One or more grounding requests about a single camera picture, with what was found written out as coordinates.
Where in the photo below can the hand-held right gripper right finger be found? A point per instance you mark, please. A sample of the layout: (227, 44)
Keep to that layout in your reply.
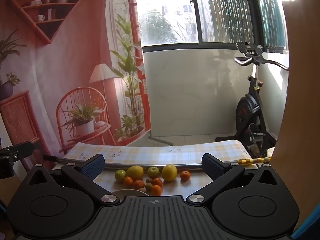
(212, 166)

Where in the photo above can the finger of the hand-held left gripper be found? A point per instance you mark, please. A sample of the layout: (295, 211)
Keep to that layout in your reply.
(20, 151)

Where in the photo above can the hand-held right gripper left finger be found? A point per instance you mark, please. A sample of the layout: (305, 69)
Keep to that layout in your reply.
(93, 167)

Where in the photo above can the green apple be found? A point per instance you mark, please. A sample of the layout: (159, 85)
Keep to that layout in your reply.
(153, 172)
(120, 175)

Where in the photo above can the orange tangerine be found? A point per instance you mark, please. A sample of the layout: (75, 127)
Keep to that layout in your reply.
(156, 190)
(128, 181)
(158, 182)
(185, 175)
(138, 184)

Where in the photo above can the beige round bowl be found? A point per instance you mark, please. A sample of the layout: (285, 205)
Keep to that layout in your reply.
(127, 193)

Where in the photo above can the yellow grapefruit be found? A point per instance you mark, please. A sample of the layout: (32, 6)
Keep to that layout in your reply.
(169, 172)
(135, 172)

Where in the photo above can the long metal pole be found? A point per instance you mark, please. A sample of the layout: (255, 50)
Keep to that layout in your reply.
(115, 166)

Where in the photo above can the metal backdrop stand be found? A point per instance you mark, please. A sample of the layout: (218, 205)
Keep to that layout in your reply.
(160, 141)

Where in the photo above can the yellow checked floral tablecloth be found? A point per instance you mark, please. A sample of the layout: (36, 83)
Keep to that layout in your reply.
(150, 152)

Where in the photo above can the black exercise bike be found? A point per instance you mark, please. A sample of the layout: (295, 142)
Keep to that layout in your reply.
(246, 110)

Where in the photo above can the printed room scene backdrop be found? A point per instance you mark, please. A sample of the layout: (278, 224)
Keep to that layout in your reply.
(75, 67)

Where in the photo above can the light wooden panel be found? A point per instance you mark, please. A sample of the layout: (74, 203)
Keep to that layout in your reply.
(305, 105)

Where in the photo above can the sliding glass window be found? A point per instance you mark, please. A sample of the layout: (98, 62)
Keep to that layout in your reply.
(170, 17)

